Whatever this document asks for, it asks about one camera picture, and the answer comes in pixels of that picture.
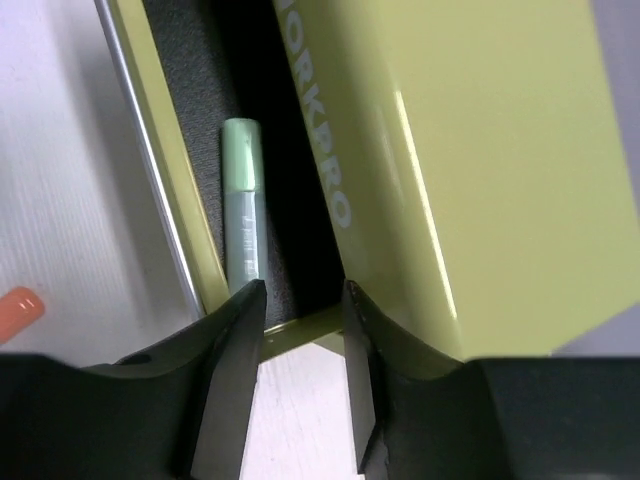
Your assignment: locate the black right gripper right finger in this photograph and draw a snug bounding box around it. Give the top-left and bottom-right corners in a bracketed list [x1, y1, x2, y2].
[342, 281, 510, 479]

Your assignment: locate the green top drawer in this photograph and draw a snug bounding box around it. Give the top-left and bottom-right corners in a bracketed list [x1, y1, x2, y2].
[96, 1, 345, 359]

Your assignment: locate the green metal drawer toolbox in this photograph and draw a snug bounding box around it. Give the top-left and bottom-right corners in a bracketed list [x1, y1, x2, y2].
[274, 1, 639, 361]

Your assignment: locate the green cap highlighter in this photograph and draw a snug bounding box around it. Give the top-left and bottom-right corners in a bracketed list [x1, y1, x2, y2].
[222, 118, 268, 294]

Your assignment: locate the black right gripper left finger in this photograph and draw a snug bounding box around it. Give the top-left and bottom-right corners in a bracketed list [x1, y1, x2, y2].
[79, 280, 266, 479]

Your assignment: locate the orange cap highlighter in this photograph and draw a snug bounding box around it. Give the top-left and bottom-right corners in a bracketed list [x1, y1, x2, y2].
[0, 286, 46, 344]

